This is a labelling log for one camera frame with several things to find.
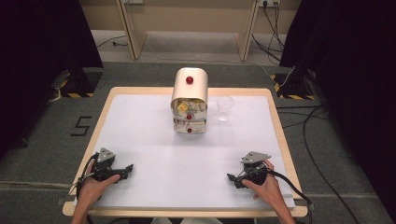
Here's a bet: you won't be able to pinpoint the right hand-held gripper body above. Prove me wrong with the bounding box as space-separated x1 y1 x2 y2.
239 150 272 189

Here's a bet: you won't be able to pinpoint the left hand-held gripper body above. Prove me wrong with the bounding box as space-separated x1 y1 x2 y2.
91 147 123 183

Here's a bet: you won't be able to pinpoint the person's right hand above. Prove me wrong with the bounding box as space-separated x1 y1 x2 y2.
242 159 285 209

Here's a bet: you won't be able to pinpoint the person's left hand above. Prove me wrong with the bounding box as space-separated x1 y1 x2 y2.
77 160 121 203

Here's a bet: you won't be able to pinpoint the white table mat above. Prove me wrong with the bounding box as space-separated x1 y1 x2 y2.
74 93 296 209

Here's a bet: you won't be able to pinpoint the clear plastic cup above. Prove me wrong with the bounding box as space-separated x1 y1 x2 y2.
216 95 235 122

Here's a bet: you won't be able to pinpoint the stand base with striped tape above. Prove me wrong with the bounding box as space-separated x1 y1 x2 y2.
270 68 317 101
50 67 105 99

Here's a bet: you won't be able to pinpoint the white storage box red knobs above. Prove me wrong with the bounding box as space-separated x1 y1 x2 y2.
169 66 209 135

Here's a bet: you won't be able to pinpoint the black curtain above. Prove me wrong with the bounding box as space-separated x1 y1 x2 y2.
0 0 105 161
278 0 396 216

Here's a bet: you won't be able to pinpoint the light wooden desk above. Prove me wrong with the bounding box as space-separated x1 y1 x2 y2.
115 0 262 63

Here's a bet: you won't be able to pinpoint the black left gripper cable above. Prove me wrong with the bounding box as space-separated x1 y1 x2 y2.
76 153 100 200

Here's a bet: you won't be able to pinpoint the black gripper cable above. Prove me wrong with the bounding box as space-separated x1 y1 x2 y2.
76 153 100 200
266 169 315 216

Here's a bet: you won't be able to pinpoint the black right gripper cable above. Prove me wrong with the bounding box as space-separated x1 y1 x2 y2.
266 169 315 216

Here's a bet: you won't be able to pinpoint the black floor cable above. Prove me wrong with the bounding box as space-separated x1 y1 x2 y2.
275 105 362 224

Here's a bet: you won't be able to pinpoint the thin dark floor cable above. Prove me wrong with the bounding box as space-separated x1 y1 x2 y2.
95 35 129 49

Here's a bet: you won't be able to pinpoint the black cables from socket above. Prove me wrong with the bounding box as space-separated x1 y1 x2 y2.
251 1 287 63

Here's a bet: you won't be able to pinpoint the white wall socket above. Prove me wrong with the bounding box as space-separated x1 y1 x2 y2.
259 0 282 8

